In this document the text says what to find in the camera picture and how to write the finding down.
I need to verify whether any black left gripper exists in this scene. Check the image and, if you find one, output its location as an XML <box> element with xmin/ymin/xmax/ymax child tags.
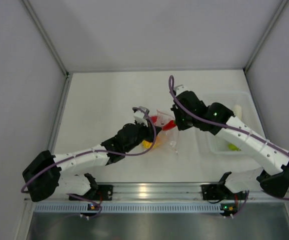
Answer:
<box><xmin>124</xmin><ymin>118</ymin><xmax>162</xmax><ymax>153</ymax></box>

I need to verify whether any red toy pepper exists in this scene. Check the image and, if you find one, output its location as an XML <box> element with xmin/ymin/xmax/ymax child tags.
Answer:
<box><xmin>150</xmin><ymin>115</ymin><xmax>177</xmax><ymax>131</ymax></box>

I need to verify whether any clear polka dot zip bag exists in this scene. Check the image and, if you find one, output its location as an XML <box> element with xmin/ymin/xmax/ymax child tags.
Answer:
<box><xmin>152</xmin><ymin>110</ymin><xmax>179</xmax><ymax>153</ymax></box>

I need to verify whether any green toy pepper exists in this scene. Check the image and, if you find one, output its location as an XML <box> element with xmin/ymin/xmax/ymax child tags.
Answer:
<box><xmin>227</xmin><ymin>143</ymin><xmax>241</xmax><ymax>152</ymax></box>

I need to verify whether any pale green toy celery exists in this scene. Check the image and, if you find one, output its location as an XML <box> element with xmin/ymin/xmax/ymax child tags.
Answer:
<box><xmin>232</xmin><ymin>104</ymin><xmax>243</xmax><ymax>120</ymax></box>

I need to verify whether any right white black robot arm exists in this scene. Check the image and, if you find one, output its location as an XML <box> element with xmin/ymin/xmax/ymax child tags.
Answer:
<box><xmin>170</xmin><ymin>85</ymin><xmax>289</xmax><ymax>199</ymax></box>

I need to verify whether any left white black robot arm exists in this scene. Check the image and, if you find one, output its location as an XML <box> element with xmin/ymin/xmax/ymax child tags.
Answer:
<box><xmin>20</xmin><ymin>122</ymin><xmax>162</xmax><ymax>202</ymax></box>

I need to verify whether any yellow toy pepper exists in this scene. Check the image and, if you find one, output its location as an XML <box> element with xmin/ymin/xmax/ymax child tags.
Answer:
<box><xmin>141</xmin><ymin>140</ymin><xmax>153</xmax><ymax>149</ymax></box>

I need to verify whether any orange toy pepper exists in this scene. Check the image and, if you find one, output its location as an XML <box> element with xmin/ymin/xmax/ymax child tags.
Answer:
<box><xmin>154</xmin><ymin>136</ymin><xmax>166</xmax><ymax>146</ymax></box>

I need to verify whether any white plastic basket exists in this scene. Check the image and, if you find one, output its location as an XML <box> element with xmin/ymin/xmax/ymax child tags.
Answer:
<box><xmin>196</xmin><ymin>91</ymin><xmax>252</xmax><ymax>156</ymax></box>

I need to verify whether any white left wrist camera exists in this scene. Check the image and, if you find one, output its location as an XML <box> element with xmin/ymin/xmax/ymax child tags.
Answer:
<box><xmin>132</xmin><ymin>106</ymin><xmax>150</xmax><ymax>126</ymax></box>

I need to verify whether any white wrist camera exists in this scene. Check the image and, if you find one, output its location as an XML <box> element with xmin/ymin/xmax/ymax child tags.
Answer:
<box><xmin>173</xmin><ymin>84</ymin><xmax>189</xmax><ymax>97</ymax></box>
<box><xmin>132</xmin><ymin>106</ymin><xmax>150</xmax><ymax>126</ymax></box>

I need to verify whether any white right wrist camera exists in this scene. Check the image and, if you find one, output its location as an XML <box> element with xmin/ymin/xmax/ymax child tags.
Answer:
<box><xmin>173</xmin><ymin>84</ymin><xmax>189</xmax><ymax>97</ymax></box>

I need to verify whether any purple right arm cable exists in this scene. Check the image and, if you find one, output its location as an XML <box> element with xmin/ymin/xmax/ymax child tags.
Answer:
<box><xmin>168</xmin><ymin>75</ymin><xmax>289</xmax><ymax>201</ymax></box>

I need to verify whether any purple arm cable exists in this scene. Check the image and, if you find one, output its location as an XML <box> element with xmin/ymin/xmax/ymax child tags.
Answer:
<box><xmin>168</xmin><ymin>75</ymin><xmax>289</xmax><ymax>201</ymax></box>
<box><xmin>20</xmin><ymin>106</ymin><xmax>157</xmax><ymax>193</ymax></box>

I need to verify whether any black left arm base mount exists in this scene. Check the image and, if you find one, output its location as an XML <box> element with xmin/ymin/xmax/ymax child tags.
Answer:
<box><xmin>75</xmin><ymin>184</ymin><xmax>114</xmax><ymax>201</ymax></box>

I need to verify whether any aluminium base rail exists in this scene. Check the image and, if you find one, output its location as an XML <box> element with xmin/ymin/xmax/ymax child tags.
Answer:
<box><xmin>24</xmin><ymin>181</ymin><xmax>289</xmax><ymax>202</ymax></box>

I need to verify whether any slotted white cable duct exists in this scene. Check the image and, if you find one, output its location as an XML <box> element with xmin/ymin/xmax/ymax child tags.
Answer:
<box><xmin>34</xmin><ymin>202</ymin><xmax>227</xmax><ymax>214</ymax></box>

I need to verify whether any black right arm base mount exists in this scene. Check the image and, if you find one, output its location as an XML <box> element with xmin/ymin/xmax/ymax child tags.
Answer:
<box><xmin>201</xmin><ymin>171</ymin><xmax>235</xmax><ymax>202</ymax></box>

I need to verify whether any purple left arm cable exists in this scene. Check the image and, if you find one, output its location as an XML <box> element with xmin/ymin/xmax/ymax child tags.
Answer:
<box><xmin>20</xmin><ymin>106</ymin><xmax>157</xmax><ymax>193</ymax></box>

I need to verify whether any aluminium frame post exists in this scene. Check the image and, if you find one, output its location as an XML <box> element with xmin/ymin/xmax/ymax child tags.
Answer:
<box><xmin>20</xmin><ymin>0</ymin><xmax>69</xmax><ymax>77</ymax></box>

